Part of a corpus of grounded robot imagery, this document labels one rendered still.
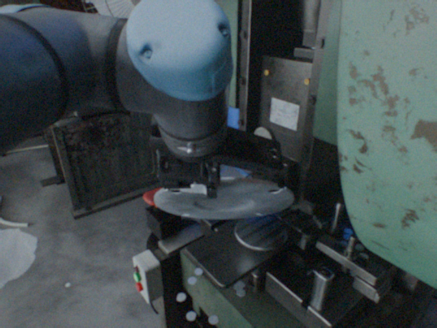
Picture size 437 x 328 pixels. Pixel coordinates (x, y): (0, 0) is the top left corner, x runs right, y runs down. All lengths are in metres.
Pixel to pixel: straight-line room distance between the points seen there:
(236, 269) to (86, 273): 1.28
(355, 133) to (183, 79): 0.12
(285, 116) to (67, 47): 0.48
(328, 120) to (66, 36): 0.40
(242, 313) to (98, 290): 1.10
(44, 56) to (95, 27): 0.06
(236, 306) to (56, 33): 0.67
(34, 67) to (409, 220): 0.25
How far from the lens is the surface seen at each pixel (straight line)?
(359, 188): 0.24
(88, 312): 1.69
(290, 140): 0.65
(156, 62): 0.21
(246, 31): 0.65
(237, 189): 0.56
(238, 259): 0.69
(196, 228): 0.98
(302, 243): 0.80
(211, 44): 0.22
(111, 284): 1.76
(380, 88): 0.19
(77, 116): 2.09
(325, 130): 0.54
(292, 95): 0.63
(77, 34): 0.26
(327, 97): 0.53
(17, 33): 0.22
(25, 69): 0.20
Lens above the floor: 1.27
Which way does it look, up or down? 28 degrees down
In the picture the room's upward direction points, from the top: straight up
